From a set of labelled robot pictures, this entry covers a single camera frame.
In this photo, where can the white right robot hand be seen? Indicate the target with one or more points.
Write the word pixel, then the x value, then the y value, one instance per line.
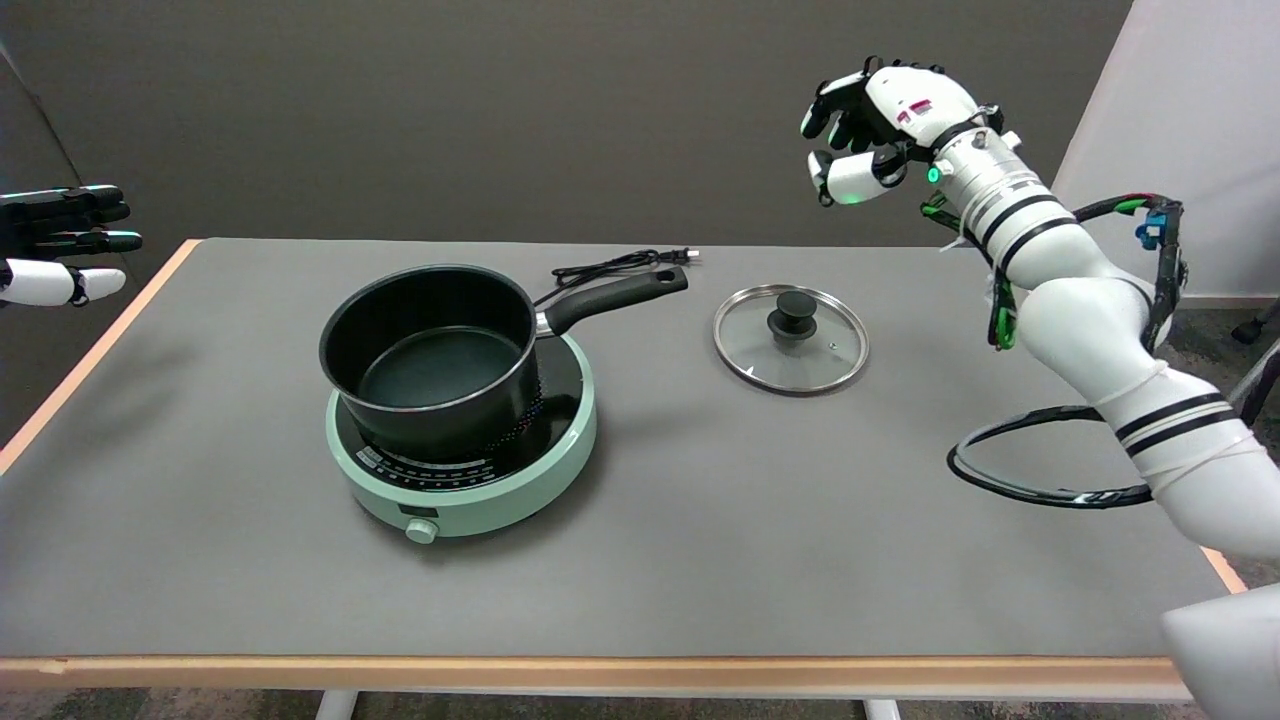
pixel 910 100

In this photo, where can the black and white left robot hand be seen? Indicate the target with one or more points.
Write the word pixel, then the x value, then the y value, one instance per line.
pixel 50 283

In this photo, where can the glass pot lid black knob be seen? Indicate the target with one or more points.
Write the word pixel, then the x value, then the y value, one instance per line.
pixel 790 355

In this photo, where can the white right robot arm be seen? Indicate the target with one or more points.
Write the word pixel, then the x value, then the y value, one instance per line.
pixel 1080 310

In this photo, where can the black chair caster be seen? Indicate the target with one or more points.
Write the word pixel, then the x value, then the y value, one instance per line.
pixel 1248 330

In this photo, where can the grey chair leg with caster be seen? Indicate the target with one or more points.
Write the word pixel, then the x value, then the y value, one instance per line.
pixel 1262 378

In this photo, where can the green round induction cooker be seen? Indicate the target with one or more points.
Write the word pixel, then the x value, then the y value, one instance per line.
pixel 470 505

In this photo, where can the white table leg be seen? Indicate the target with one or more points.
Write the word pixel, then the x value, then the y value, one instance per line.
pixel 338 706
pixel 882 710

